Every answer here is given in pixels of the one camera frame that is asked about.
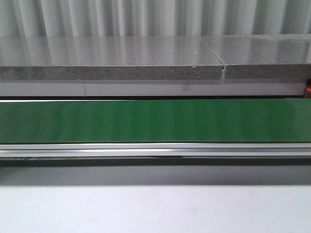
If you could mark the white pleated curtain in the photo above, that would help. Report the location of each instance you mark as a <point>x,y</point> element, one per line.
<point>153,17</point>

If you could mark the white cabinet panel under slab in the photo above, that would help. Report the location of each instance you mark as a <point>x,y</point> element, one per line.
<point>240,87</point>

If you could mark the aluminium conveyor frame rail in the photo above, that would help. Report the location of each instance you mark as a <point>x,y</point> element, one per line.
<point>156,154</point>

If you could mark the grey speckled stone slab right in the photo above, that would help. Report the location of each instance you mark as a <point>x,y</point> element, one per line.
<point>264,57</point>

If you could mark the green conveyor belt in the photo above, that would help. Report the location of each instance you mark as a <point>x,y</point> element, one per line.
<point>209,120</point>

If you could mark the grey speckled stone slab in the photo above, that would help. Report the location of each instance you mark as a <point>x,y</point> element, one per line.
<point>96,58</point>
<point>264,57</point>

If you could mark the grey speckled stone slab left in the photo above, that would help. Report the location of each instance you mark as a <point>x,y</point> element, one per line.
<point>96,58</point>

